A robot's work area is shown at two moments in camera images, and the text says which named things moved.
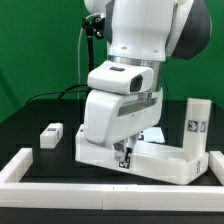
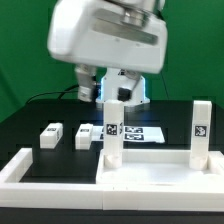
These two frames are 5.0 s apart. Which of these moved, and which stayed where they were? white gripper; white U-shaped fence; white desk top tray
Moved: white desk top tray; white gripper
Stayed: white U-shaped fence
